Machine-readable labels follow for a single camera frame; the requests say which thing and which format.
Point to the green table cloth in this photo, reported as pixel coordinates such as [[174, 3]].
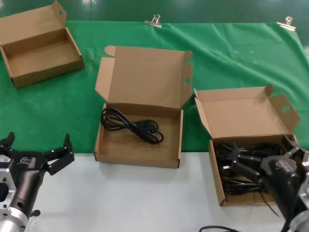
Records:
[[217, 60]]

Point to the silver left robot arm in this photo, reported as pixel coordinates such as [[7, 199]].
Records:
[[12, 221]]

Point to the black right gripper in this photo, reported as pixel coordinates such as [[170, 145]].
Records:
[[281, 176]]

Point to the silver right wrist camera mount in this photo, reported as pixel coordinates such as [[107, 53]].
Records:
[[306, 178]]

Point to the silver binder clip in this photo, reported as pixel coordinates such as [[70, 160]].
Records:
[[153, 23], [287, 25]]

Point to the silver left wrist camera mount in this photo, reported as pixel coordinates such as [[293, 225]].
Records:
[[6, 178]]

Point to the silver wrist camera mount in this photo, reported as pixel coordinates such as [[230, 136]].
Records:
[[6, 178], [306, 178]]

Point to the small open cardboard box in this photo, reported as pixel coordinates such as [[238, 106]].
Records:
[[36, 60]]

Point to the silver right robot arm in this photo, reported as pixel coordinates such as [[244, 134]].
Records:
[[300, 223]]

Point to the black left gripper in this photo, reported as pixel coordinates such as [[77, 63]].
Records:
[[27, 174]]

